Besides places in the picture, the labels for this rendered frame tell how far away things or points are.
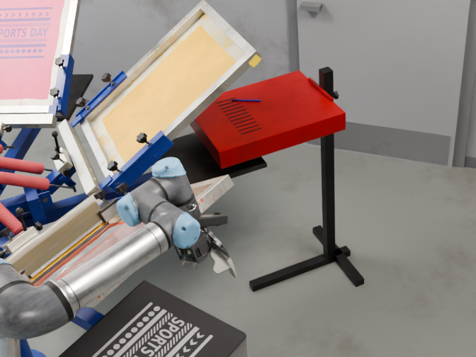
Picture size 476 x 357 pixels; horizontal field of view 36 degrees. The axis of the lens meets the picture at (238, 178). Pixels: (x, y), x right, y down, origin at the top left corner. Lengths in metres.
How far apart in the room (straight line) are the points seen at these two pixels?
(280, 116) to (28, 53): 1.30
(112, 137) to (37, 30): 0.86
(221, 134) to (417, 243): 1.54
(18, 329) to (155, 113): 1.69
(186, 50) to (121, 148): 0.52
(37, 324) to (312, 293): 2.57
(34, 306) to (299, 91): 2.19
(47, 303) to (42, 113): 2.09
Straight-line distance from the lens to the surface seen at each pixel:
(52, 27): 3.79
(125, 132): 3.13
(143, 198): 1.73
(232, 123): 3.24
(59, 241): 2.52
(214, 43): 3.11
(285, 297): 3.93
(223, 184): 2.15
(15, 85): 3.69
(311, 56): 4.64
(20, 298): 1.53
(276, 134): 3.15
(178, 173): 1.77
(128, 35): 5.22
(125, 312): 2.66
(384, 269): 4.08
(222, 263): 1.88
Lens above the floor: 2.85
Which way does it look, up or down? 37 degrees down
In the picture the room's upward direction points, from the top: 6 degrees counter-clockwise
